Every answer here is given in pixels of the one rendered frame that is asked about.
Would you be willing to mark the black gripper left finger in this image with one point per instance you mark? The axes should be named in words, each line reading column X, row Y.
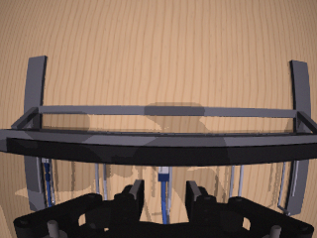
column 61, row 220

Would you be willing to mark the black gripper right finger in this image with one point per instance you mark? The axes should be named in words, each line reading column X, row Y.
column 265, row 222

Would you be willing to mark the blue cable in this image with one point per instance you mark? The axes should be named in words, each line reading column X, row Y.
column 162, row 195

